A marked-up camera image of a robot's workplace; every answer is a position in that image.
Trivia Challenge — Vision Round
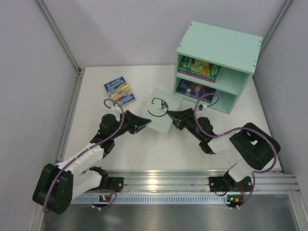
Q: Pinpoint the mint green wooden shelf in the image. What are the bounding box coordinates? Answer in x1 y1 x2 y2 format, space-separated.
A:
173 21 263 114

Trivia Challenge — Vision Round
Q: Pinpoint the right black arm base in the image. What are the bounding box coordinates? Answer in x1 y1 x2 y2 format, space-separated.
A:
208 171 253 193

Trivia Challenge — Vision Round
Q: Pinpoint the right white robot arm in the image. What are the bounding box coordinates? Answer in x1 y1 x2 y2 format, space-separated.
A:
167 108 281 186

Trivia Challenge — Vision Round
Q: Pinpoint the purple 117-storey treehouse book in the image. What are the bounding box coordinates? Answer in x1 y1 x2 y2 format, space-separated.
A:
178 70 216 83

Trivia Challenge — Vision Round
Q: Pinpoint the aluminium mounting rail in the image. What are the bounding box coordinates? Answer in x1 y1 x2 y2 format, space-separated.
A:
38 154 301 193

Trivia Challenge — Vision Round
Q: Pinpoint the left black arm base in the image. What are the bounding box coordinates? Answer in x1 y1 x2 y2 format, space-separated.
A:
88 177 124 193

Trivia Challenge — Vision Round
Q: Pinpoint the pale green booklet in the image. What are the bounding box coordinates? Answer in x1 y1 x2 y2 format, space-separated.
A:
141 88 182 134

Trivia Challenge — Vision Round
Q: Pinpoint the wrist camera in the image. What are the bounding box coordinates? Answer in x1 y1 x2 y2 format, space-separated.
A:
111 103 123 112
198 104 207 111

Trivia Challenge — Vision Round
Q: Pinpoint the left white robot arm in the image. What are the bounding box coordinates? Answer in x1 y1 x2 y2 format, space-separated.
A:
32 110 151 215

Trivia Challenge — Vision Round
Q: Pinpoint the blue treehouse book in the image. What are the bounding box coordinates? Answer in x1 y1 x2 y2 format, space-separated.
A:
104 77 136 106

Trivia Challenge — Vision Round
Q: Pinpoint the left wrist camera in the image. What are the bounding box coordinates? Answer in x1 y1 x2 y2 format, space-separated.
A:
111 103 123 112

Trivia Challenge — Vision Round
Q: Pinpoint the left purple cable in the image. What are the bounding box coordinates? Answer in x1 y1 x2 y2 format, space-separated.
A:
42 98 126 214

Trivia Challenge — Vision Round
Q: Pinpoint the perforated cable duct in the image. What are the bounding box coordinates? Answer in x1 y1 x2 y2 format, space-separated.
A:
70 193 243 205

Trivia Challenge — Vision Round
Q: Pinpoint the green 104-storey treehouse book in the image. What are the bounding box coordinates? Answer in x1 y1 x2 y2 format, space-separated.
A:
178 56 221 79

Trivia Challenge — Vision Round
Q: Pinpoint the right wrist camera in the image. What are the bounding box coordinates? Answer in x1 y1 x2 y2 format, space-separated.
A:
198 104 207 111

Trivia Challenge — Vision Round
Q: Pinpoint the dark galaxy cover book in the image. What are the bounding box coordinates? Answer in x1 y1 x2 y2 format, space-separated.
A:
176 79 216 99

